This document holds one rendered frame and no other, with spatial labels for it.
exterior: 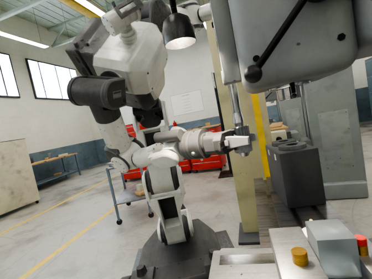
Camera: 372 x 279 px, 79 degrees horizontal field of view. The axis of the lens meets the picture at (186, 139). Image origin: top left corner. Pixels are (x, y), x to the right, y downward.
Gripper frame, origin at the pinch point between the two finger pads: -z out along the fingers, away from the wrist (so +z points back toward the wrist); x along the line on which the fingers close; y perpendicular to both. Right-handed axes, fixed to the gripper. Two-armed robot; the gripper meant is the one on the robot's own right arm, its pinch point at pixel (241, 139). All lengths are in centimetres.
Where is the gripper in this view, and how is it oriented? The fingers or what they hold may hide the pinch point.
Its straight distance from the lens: 61.4
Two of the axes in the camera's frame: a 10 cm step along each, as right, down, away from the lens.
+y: 1.9, 9.8, 0.9
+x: 5.6, -1.8, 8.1
